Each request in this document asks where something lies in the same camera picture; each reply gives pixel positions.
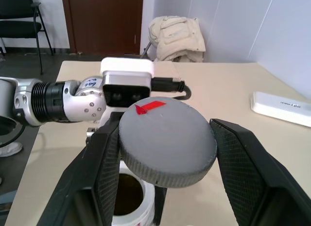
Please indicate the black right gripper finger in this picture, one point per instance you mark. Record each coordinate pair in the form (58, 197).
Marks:
(255, 182)

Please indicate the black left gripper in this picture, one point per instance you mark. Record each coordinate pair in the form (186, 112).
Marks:
(91, 133)

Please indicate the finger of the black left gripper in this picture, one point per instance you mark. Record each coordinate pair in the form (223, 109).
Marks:
(160, 206)

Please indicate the white plastic jar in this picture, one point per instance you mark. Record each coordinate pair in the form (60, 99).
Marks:
(148, 206)

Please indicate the grey round lid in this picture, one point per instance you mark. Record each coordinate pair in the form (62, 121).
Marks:
(165, 143)

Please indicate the white rectangular case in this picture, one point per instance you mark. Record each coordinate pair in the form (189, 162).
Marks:
(281, 107)

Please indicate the white rounded floor object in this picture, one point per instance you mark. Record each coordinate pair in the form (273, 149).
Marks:
(11, 149)

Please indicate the beige padded jacket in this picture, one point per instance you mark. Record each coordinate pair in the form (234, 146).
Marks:
(177, 39)

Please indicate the brown wooden door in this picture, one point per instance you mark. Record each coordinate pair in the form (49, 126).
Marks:
(104, 22)

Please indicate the black office chair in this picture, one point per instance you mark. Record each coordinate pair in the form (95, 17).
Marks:
(22, 26)

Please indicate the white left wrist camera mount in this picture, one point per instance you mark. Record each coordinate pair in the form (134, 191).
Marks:
(126, 68)

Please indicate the grey metal chair frame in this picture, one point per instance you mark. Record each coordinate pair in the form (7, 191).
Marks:
(146, 49)

